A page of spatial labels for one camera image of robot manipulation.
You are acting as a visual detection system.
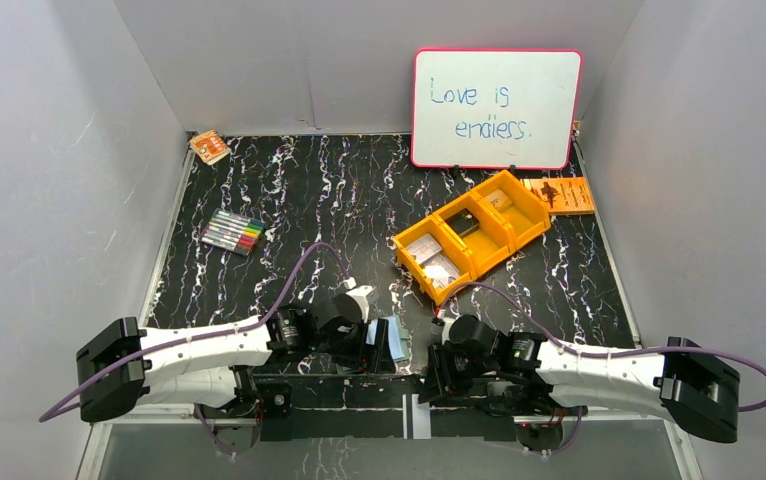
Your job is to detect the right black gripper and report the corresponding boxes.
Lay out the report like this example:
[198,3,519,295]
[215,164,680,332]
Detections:
[417,341,497,403]

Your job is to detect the green card holder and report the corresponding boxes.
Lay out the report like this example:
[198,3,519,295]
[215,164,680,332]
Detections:
[365,315,410,362]

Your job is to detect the orange divided bin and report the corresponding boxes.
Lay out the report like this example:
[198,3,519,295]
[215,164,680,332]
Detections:
[392,171,551,307]

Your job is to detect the white cards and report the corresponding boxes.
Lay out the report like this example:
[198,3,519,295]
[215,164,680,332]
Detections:
[406,234,461,289]

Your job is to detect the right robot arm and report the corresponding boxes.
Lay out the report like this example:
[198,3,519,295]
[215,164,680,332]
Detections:
[418,315,740,444]

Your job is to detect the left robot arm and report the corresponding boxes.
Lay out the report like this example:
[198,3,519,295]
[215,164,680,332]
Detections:
[76,286,403,423]

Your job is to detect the beige card in bin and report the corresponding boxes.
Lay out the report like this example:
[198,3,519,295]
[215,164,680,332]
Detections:
[485,189,513,212]

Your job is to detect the small orange card box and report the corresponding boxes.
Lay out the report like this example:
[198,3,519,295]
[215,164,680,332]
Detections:
[189,130,230,165]

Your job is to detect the small black box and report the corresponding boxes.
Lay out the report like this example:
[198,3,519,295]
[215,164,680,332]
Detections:
[445,209,480,240]

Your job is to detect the marker pen set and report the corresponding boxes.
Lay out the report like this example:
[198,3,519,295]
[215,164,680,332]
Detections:
[199,209,266,255]

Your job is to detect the orange book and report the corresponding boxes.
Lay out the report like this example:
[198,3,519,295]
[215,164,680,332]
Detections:
[521,177,596,215]

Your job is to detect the pink framed whiteboard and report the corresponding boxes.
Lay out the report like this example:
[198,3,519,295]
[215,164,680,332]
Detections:
[411,48,584,170]

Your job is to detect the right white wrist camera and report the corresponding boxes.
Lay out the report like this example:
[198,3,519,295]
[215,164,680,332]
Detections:
[431,317,456,344]

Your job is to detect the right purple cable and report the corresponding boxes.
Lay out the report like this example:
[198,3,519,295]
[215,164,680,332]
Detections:
[434,282,766,413]

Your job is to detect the purple cable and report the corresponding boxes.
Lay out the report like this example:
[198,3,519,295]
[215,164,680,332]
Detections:
[434,282,766,413]
[38,241,354,424]

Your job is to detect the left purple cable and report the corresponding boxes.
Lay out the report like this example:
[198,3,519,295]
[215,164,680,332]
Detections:
[38,241,354,424]

